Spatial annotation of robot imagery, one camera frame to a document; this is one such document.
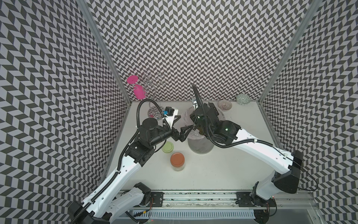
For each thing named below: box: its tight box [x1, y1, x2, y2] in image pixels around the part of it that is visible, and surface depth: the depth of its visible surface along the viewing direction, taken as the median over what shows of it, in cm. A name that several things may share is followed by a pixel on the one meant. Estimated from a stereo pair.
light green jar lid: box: [161, 140, 174, 154], surface depth 93 cm
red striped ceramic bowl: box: [217, 99, 233, 112], surface depth 114 cm
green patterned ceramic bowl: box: [235, 93, 251, 106], surface depth 118 cm
